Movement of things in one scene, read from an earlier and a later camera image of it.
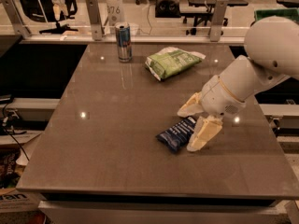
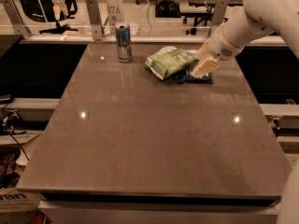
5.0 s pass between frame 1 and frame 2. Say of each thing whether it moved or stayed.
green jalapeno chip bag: stayed
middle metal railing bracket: stayed
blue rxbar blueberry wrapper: moved
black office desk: stayed
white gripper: moved
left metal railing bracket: stayed
